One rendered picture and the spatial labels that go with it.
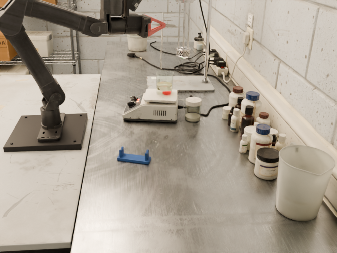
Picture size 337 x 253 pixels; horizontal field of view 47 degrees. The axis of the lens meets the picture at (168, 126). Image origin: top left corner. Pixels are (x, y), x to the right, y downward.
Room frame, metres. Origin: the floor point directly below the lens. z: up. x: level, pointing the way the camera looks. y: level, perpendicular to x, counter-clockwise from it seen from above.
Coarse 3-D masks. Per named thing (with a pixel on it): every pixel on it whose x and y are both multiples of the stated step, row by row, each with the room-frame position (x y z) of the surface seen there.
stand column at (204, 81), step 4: (208, 4) 1.74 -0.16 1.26; (208, 8) 1.74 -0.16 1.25; (208, 12) 1.73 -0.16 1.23; (208, 16) 1.73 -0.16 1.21; (208, 20) 1.73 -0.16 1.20; (208, 24) 1.73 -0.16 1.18; (208, 28) 1.73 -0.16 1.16; (208, 32) 1.73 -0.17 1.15; (208, 36) 1.73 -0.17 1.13; (208, 40) 1.73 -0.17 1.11; (208, 44) 1.73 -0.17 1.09; (208, 48) 1.73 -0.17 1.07; (208, 52) 1.74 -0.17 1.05; (204, 64) 1.74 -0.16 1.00; (204, 68) 1.74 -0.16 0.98; (204, 72) 1.73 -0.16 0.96; (204, 76) 1.73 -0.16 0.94; (204, 80) 1.73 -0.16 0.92
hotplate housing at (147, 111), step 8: (144, 104) 1.30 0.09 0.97; (152, 104) 1.30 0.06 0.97; (160, 104) 1.30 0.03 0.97; (168, 104) 1.31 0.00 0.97; (176, 104) 1.32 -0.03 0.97; (128, 112) 1.30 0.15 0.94; (136, 112) 1.30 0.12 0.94; (144, 112) 1.30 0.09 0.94; (152, 112) 1.30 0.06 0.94; (160, 112) 1.29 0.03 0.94; (168, 112) 1.29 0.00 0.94; (176, 112) 1.30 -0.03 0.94; (136, 120) 1.30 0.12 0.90; (144, 120) 1.30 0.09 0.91; (152, 120) 1.30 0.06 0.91; (160, 120) 1.30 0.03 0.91; (168, 120) 1.30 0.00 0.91
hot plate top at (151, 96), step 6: (150, 90) 1.40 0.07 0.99; (174, 90) 1.40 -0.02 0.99; (144, 96) 1.33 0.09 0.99; (150, 96) 1.33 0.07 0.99; (156, 96) 1.34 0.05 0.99; (162, 96) 1.34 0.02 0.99; (168, 96) 1.34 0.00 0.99; (174, 96) 1.34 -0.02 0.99; (168, 102) 1.30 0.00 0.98; (174, 102) 1.30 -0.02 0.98
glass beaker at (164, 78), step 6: (156, 72) 1.38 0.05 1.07; (162, 72) 1.40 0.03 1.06; (168, 72) 1.40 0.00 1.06; (174, 72) 1.38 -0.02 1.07; (156, 78) 1.36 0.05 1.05; (162, 78) 1.34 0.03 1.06; (168, 78) 1.35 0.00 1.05; (156, 84) 1.36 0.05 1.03; (162, 84) 1.34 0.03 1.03; (168, 84) 1.35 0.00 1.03; (156, 90) 1.36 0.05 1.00; (162, 90) 1.34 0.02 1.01; (168, 90) 1.35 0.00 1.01
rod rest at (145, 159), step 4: (120, 152) 1.02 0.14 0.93; (148, 152) 1.02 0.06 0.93; (120, 156) 1.02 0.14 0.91; (124, 156) 1.03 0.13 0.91; (128, 156) 1.03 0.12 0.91; (132, 156) 1.03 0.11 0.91; (136, 156) 1.03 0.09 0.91; (140, 156) 1.03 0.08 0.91; (144, 156) 1.03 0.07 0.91; (148, 156) 1.02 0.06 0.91; (120, 160) 1.02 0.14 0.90; (124, 160) 1.01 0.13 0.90; (128, 160) 1.01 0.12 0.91; (132, 160) 1.01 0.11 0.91; (136, 160) 1.01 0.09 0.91; (140, 160) 1.01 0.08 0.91; (144, 160) 1.01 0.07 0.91; (148, 160) 1.01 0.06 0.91
